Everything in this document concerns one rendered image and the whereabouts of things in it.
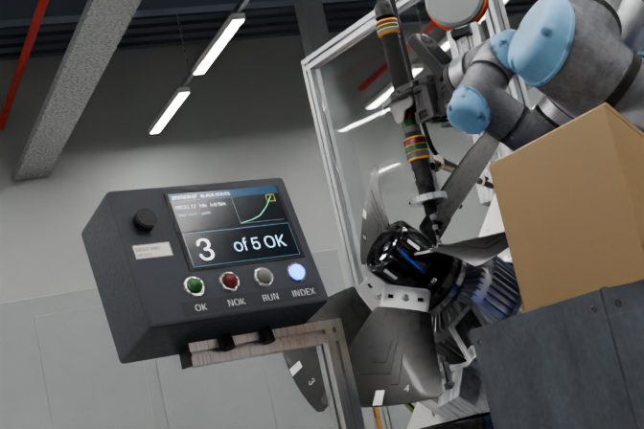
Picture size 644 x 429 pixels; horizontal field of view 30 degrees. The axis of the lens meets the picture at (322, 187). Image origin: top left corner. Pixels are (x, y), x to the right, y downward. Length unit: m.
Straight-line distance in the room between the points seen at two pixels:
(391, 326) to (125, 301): 0.83
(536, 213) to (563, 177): 0.08
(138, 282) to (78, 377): 6.20
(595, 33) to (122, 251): 0.67
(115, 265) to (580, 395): 0.58
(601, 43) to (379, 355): 0.81
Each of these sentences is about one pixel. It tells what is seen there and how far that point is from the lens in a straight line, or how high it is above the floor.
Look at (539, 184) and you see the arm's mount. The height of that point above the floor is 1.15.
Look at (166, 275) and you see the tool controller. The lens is 1.48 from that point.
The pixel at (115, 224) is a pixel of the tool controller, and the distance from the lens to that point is 1.49.
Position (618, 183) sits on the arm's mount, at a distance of 1.41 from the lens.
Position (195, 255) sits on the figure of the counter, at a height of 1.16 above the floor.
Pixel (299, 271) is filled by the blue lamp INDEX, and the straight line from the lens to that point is 1.55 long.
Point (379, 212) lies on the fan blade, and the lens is 2.51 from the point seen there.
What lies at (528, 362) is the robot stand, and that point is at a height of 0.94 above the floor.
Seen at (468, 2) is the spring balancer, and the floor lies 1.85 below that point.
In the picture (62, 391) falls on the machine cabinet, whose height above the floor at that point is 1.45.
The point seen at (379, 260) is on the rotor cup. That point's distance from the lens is 2.30.
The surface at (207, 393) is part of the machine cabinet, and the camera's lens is 7.81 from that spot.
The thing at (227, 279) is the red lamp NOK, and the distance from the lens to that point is 1.50.
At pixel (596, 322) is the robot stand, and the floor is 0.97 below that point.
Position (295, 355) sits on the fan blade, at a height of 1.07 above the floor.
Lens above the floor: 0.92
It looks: 11 degrees up
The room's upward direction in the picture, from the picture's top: 13 degrees counter-clockwise
